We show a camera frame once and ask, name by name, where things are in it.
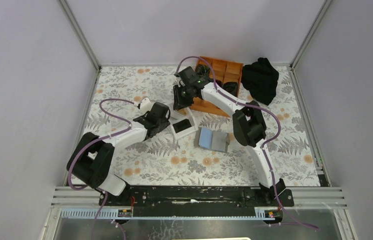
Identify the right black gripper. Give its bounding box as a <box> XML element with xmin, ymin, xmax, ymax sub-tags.
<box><xmin>172</xmin><ymin>85</ymin><xmax>194</xmax><ymax>111</ymax></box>

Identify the grey leather card holder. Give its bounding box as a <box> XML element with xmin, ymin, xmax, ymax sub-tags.
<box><xmin>194</xmin><ymin>126</ymin><xmax>230</xmax><ymax>153</ymax></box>

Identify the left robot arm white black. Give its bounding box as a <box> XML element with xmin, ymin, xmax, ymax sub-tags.
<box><xmin>66</xmin><ymin>102</ymin><xmax>171</xmax><ymax>206</ymax></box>

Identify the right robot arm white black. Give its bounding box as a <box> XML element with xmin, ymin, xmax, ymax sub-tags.
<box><xmin>173</xmin><ymin>80</ymin><xmax>286</xmax><ymax>206</ymax></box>

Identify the white plastic card tray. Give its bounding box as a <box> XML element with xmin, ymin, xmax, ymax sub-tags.
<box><xmin>169</xmin><ymin>107</ymin><xmax>199</xmax><ymax>140</ymax></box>

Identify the floral table mat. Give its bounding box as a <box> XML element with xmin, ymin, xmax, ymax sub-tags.
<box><xmin>84</xmin><ymin>66</ymin><xmax>320</xmax><ymax>187</ymax></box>

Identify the rolled dark sock top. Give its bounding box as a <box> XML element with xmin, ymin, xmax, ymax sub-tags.
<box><xmin>195</xmin><ymin>64</ymin><xmax>211</xmax><ymax>78</ymax></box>

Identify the rolled dark sock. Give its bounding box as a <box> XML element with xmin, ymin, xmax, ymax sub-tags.
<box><xmin>222</xmin><ymin>81</ymin><xmax>239</xmax><ymax>96</ymax></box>
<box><xmin>195</xmin><ymin>64</ymin><xmax>211</xmax><ymax>78</ymax></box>

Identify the orange wooden compartment box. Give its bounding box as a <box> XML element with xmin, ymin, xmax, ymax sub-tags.
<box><xmin>190</xmin><ymin>56</ymin><xmax>244</xmax><ymax>117</ymax></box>

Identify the rolled dark sock right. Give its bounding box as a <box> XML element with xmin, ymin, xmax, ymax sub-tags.
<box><xmin>222</xmin><ymin>81</ymin><xmax>239</xmax><ymax>96</ymax></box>

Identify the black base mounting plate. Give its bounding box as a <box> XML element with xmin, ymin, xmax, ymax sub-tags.
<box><xmin>98</xmin><ymin>184</ymin><xmax>295</xmax><ymax>208</ymax></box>

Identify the black cloth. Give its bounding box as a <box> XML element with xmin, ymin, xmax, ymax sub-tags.
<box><xmin>241</xmin><ymin>57</ymin><xmax>280</xmax><ymax>106</ymax></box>

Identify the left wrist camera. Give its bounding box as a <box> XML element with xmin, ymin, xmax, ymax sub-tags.
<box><xmin>138</xmin><ymin>97</ymin><xmax>154</xmax><ymax>114</ymax></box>

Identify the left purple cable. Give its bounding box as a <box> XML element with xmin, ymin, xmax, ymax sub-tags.
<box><xmin>67</xmin><ymin>98</ymin><xmax>141</xmax><ymax>240</ymax></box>

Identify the white slotted cable duct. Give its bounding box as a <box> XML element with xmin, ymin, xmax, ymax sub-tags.
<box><xmin>60</xmin><ymin>207</ymin><xmax>276</xmax><ymax>222</ymax></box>

